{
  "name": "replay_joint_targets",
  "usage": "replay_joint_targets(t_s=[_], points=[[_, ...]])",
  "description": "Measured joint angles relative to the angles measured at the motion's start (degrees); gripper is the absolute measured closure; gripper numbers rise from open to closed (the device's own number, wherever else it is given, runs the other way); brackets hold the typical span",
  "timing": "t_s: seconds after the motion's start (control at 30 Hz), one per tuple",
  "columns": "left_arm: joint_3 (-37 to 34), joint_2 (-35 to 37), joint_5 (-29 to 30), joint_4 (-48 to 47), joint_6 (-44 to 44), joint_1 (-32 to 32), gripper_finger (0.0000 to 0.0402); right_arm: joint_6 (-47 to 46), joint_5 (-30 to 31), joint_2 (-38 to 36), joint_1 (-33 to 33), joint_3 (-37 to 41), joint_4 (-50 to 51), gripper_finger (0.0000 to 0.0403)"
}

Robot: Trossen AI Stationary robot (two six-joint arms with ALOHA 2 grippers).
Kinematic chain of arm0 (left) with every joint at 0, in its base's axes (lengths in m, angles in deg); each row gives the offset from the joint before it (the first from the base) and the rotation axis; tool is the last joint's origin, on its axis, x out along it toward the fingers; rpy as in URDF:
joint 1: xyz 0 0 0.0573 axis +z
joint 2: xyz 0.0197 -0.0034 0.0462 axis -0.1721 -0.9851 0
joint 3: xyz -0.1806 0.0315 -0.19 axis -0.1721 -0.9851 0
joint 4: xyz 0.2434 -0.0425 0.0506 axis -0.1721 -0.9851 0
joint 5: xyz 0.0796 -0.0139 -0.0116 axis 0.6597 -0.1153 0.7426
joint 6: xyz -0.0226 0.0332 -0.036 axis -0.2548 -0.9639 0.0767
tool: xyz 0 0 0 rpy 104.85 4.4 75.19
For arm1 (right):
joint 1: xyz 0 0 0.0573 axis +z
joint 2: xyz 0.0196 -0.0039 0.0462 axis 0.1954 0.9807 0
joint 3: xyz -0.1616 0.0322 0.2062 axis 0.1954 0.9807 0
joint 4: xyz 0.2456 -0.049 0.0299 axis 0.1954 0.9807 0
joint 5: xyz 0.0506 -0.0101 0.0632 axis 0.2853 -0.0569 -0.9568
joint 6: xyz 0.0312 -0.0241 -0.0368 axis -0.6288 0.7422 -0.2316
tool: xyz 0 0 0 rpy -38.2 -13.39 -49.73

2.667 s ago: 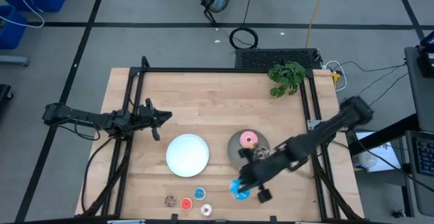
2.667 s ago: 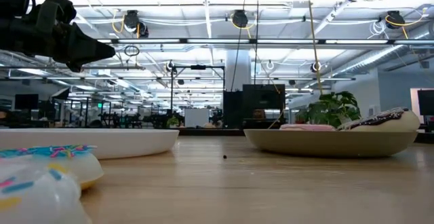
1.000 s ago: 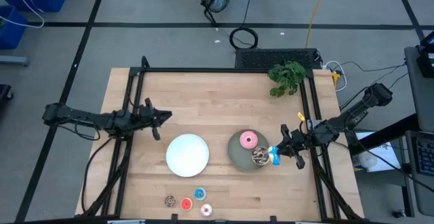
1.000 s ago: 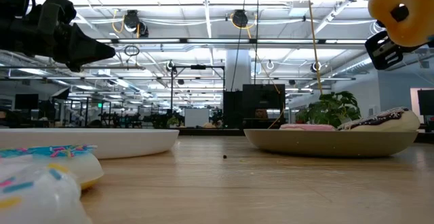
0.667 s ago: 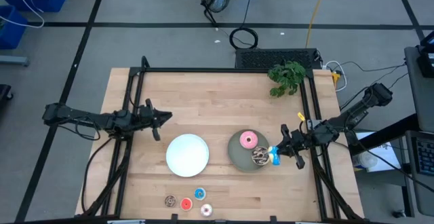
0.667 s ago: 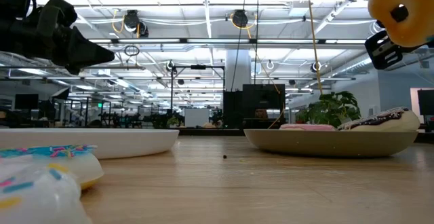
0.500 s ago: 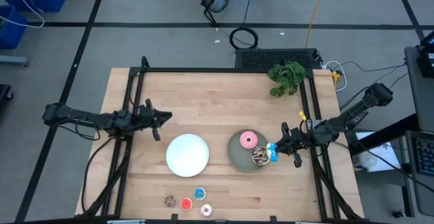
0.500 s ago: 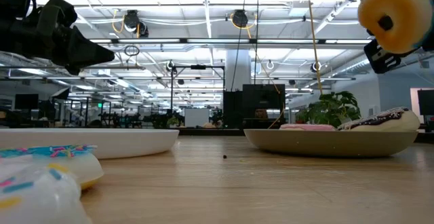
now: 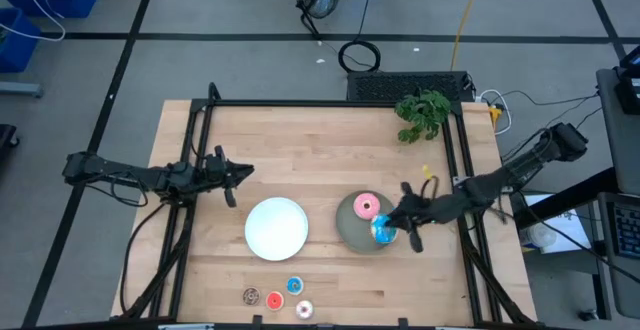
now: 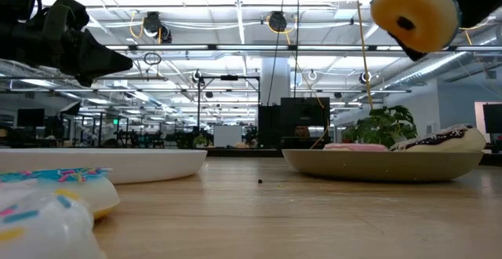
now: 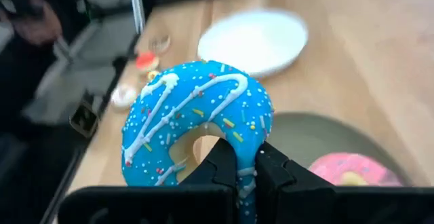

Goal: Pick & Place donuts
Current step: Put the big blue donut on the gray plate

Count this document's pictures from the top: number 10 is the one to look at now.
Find left arm's gripper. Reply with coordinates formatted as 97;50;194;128
0;0;134;88

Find large blue glazed donut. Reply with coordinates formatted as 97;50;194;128
369;0;463;54

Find small blue sprinkled donut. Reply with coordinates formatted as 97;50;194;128
0;166;122;221

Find small white sprinkled donut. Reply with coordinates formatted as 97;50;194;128
0;180;107;259

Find green potted plant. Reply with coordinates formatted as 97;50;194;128
340;104;419;150

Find black monitor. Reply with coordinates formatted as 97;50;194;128
280;97;331;150
482;104;502;134

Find white round plate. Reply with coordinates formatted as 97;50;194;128
0;148;208;185

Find grey round plate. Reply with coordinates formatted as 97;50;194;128
281;148;486;184

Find white board panel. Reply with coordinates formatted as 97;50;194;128
213;125;243;148

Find yellow hanging cable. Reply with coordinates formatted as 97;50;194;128
352;0;376;111

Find black ceiling cable reel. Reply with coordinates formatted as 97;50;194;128
143;10;173;44
267;10;289;33

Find black metal frame stand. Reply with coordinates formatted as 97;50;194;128
197;74;261;129

